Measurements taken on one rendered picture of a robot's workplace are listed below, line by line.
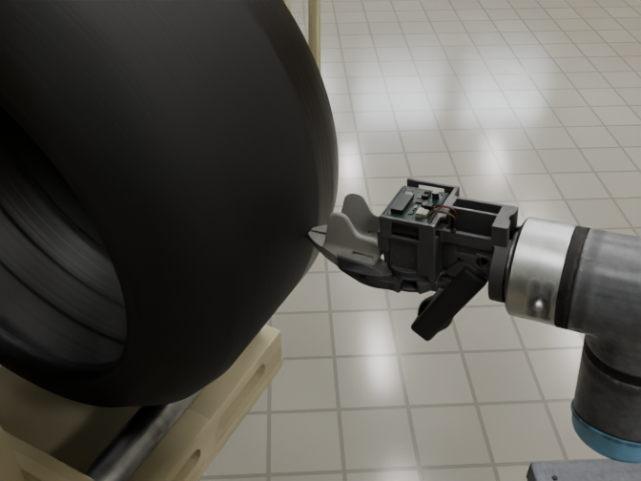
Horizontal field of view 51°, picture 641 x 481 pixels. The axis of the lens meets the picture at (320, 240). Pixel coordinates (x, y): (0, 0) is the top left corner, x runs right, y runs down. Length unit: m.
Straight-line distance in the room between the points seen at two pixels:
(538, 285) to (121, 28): 0.39
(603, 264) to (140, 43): 0.40
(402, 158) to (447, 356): 1.16
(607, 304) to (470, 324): 1.70
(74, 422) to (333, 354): 1.23
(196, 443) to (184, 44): 0.52
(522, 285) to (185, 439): 0.49
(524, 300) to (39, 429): 0.70
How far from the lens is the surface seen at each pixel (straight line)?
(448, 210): 0.61
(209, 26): 0.60
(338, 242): 0.66
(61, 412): 1.04
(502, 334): 2.26
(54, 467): 0.81
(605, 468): 1.26
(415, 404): 2.02
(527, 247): 0.59
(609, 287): 0.58
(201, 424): 0.90
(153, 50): 0.55
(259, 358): 0.97
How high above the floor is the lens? 1.58
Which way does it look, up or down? 39 degrees down
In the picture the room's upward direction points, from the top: straight up
